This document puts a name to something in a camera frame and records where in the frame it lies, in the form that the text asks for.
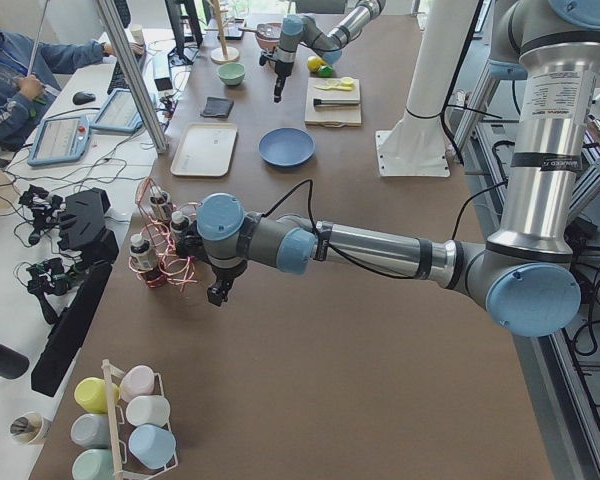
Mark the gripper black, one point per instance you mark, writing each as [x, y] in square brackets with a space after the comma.
[283, 65]
[227, 273]

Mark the blue plate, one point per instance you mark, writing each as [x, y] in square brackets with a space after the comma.
[286, 147]

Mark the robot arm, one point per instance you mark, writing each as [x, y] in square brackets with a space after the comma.
[300, 29]
[521, 274]

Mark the dark drink bottle middle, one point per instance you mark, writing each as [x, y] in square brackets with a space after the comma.
[179, 226]

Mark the dark drink bottle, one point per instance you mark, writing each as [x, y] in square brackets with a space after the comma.
[146, 262]
[179, 226]
[161, 204]

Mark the pink bowl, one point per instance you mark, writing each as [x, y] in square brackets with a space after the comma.
[268, 45]

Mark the yellow plastic knife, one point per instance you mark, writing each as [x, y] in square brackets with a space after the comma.
[326, 87]

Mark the steel muddler black tip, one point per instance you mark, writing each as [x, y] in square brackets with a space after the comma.
[318, 102]

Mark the green lime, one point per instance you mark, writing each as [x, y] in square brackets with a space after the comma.
[325, 71]

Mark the green bowl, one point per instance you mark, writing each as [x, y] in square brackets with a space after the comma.
[231, 74]

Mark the dark drink bottle upper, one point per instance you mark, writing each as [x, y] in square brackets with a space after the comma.
[161, 204]

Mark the dark drink bottle outer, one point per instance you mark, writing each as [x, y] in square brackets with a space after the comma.
[146, 262]

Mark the steel ice scoop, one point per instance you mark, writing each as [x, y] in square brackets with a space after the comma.
[255, 29]

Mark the wooden cup stand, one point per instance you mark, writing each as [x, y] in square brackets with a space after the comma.
[224, 53]

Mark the wooden cutting board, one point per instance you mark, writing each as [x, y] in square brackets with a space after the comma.
[332, 116]

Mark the thick lemon half slice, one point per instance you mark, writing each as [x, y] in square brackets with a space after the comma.
[346, 82]

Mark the grey folded cloth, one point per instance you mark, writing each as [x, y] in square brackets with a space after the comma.
[217, 107]

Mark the cream rabbit tray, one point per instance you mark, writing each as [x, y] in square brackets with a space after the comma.
[205, 150]

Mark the black monitor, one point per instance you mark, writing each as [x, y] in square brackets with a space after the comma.
[185, 26]

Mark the pink cup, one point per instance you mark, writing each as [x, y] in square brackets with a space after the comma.
[138, 381]

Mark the teach pendant far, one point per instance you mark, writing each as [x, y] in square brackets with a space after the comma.
[118, 114]

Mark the teach pendant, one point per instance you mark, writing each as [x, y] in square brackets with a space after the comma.
[59, 140]
[118, 114]

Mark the white cup rack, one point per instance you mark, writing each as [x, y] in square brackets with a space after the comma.
[125, 464]

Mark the black keyboard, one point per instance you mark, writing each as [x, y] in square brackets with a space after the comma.
[118, 79]

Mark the teach pendant near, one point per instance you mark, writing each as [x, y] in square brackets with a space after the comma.
[59, 140]

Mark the white cup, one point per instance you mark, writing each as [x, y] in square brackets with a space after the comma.
[148, 409]

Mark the yellow cup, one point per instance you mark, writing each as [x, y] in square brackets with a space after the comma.
[91, 396]

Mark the black computer mouse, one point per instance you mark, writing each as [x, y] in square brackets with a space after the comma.
[83, 97]

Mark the blue cup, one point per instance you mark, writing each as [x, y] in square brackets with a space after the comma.
[153, 446]

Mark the grey cup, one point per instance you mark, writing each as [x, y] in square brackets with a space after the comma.
[91, 431]

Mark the black thermos bottle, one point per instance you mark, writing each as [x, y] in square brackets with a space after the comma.
[12, 363]

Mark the light green cup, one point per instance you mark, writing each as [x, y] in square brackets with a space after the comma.
[93, 464]

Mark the seated person blue hoodie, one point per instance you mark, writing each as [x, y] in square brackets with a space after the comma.
[28, 84]

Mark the paper cup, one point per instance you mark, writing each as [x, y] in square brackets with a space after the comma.
[30, 428]

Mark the copper wire bottle rack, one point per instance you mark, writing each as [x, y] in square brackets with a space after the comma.
[180, 272]

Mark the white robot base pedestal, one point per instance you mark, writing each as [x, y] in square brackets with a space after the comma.
[415, 147]

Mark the aluminium frame post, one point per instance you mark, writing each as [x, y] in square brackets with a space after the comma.
[113, 26]

